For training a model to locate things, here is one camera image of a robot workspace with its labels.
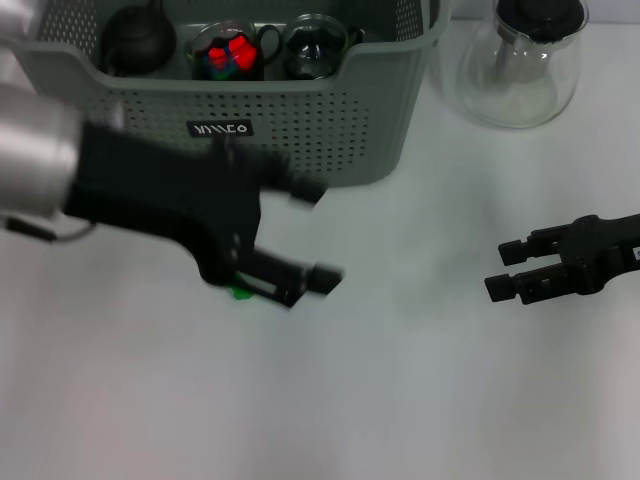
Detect glass teapot with black lid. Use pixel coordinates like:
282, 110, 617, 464
430, 0, 591, 130

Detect grey-green perforated storage bin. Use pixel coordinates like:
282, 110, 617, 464
0, 0, 451, 189

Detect left arm cable with plug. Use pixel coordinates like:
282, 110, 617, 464
5, 214, 97, 245

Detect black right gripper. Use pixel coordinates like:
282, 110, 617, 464
483, 212, 640, 306

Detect orange-red sloped brick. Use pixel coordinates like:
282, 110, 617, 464
230, 35, 258, 72

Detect dark round clay teapot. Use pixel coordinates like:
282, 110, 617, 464
98, 0, 179, 79

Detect glass teacup with black base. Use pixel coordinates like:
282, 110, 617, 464
185, 18, 284, 82
283, 13, 367, 81

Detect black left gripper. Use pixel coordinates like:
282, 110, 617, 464
63, 121, 327, 286

